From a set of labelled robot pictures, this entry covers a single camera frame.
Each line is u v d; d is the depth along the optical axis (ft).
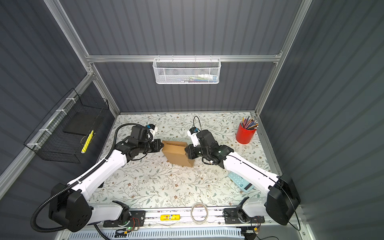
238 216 2.20
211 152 1.93
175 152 2.59
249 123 3.16
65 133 2.37
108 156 1.71
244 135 3.27
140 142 2.08
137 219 2.38
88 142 2.31
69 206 1.32
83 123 2.49
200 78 3.01
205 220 2.37
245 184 2.69
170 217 2.38
